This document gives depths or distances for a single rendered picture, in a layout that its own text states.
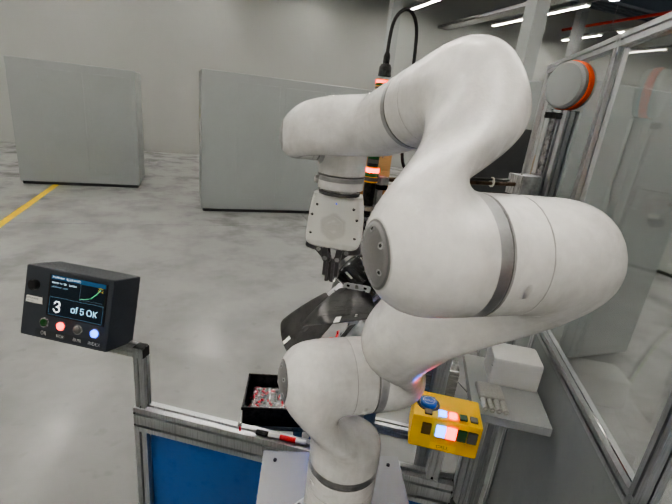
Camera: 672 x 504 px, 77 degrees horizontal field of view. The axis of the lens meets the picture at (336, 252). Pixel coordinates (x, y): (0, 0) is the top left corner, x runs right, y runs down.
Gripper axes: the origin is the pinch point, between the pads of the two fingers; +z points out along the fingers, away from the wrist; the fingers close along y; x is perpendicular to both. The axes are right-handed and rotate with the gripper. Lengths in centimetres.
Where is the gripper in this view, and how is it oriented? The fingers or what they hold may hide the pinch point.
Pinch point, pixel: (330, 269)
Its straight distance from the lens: 81.5
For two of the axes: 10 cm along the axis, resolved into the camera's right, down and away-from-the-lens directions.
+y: 9.7, 1.6, -1.6
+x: 2.0, -3.0, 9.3
